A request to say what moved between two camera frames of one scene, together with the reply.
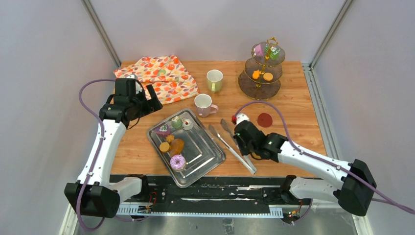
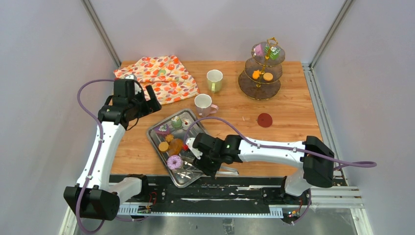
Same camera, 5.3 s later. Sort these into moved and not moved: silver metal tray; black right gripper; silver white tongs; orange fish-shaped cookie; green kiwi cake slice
Moved: silver white tongs; black right gripper
Not moved: orange fish-shaped cookie; green kiwi cake slice; silver metal tray
